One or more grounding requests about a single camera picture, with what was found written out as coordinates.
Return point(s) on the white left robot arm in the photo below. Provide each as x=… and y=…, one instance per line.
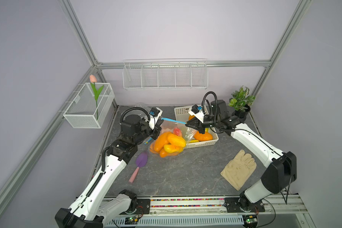
x=87, y=211

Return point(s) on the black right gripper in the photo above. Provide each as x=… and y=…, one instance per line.
x=198, y=126

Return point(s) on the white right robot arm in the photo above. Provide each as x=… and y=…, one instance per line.
x=281, y=167

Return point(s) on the red yellow mango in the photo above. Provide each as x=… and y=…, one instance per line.
x=177, y=132

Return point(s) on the potted green plant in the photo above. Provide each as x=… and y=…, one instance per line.
x=242, y=101

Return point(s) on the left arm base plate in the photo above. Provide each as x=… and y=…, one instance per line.
x=140, y=206

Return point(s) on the pink artificial tulip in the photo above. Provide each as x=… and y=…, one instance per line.
x=96, y=91

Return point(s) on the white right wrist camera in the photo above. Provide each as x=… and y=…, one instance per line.
x=197, y=112

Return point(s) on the white wire wall shelf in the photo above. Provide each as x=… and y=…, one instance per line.
x=165, y=74

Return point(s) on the orange yellow mango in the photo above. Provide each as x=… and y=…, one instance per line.
x=176, y=140

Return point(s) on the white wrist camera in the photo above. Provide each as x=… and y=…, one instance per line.
x=197, y=112
x=154, y=114

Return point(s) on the beige work glove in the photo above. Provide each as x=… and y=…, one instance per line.
x=238, y=170

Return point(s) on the aluminium front rail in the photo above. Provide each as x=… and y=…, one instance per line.
x=208, y=205

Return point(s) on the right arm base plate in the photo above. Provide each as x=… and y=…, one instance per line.
x=240, y=205

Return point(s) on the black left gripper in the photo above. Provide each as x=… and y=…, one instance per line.
x=155, y=131

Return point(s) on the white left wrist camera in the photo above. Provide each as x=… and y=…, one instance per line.
x=154, y=114

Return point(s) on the cream perforated plastic basket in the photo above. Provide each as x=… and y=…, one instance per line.
x=182, y=116

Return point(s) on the white mesh wall basket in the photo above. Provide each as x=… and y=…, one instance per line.
x=81, y=111

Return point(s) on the purple pink spatula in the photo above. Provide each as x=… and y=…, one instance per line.
x=140, y=162

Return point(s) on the clear blue zip-top bag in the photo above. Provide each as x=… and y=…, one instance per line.
x=167, y=126

